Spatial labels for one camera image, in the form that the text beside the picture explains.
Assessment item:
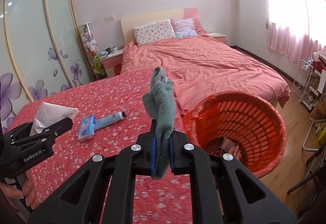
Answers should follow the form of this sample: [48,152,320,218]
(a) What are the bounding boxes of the cream pink headboard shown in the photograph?
[120,8,202,45]

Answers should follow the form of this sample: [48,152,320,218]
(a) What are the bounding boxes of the pink striped pillow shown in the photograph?
[171,17,198,38]

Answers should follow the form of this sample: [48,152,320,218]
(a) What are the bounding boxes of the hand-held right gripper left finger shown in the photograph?
[28,120,157,224]

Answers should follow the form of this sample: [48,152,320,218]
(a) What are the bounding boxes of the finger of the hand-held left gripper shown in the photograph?
[32,117,73,138]

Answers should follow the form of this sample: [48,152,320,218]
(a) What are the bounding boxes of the plush toy display case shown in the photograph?
[79,23,100,53]

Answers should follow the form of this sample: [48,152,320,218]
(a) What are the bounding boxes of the brown paper bag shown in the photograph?
[309,99,326,123]

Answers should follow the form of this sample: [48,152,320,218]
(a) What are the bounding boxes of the grey-green towel cloth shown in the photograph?
[142,66,177,180]

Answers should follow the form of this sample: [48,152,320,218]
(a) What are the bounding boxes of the orange plastic basket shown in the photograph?
[183,91,288,180]

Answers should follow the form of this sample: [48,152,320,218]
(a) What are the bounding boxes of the flower print sliding wardrobe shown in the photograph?
[0,0,92,133]

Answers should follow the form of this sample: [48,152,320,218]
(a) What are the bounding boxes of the pink packaging pieces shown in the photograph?
[206,137,243,158]

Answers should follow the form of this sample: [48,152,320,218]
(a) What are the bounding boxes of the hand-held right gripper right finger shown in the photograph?
[168,130,298,224]

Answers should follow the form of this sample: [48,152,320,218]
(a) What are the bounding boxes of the white paper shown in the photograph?
[29,101,79,136]

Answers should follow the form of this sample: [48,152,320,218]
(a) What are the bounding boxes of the white shelf trolley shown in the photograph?
[303,71,324,112]

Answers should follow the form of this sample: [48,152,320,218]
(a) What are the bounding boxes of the dark wooden chair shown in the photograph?
[286,148,326,219]

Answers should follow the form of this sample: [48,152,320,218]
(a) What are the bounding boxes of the pink curtain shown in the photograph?
[261,0,326,67]

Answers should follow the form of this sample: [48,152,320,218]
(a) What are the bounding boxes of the bed with pink cover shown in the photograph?
[121,33,291,115]

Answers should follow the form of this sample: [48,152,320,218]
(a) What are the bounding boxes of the red floral blanket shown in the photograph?
[6,69,194,224]

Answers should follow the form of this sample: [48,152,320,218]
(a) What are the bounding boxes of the blue tissue packet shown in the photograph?
[78,116,97,142]

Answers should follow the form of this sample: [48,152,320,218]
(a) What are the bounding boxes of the yellow box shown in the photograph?
[316,126,326,145]

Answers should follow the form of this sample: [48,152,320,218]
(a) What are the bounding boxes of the white floral pillow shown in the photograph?
[133,19,176,46]

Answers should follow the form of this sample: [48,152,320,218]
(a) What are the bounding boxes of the white tubular stand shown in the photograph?
[303,121,326,153]

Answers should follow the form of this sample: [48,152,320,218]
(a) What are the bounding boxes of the person's left hand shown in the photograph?
[0,172,41,212]

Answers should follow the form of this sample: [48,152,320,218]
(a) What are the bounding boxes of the pink white nightstand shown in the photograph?
[206,32,227,44]
[100,49,124,77]

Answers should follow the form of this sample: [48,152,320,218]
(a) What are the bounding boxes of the green plush toy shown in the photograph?
[90,52,106,75]

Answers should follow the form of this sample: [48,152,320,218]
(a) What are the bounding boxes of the white wire rack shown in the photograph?
[290,59,314,105]

